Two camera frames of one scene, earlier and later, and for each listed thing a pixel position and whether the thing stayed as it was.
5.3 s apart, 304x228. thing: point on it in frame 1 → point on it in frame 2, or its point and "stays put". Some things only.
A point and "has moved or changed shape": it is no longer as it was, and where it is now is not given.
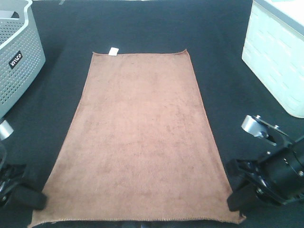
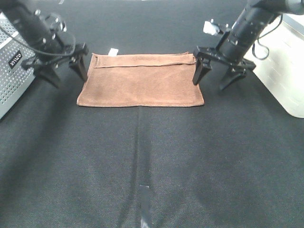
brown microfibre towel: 136,147 has moved or changed shape
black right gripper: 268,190 → 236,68
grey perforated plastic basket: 22,54 stays put
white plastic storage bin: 273,49 stays put
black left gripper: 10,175 → 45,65
